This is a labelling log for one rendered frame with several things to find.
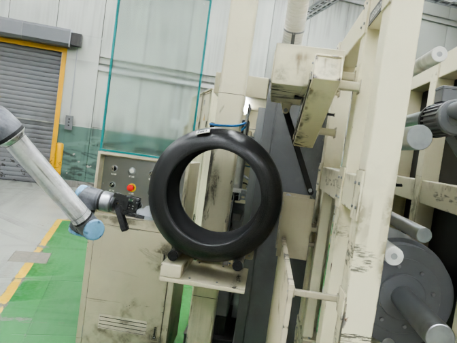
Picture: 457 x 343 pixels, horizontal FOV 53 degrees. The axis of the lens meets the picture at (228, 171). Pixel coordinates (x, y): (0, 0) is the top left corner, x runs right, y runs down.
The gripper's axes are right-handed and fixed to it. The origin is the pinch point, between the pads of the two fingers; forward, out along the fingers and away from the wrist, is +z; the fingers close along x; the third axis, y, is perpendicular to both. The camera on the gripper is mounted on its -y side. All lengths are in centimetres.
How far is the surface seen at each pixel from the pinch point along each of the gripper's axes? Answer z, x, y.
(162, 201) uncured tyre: 4.5, -12.2, 11.1
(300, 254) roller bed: 69, 21, -1
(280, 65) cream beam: 38, -34, 73
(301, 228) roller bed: 66, 21, 11
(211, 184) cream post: 17.9, 28.0, 19.2
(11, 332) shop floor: -90, 81, -114
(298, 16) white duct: 37, 59, 119
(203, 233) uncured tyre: 21.8, 15.6, -3.2
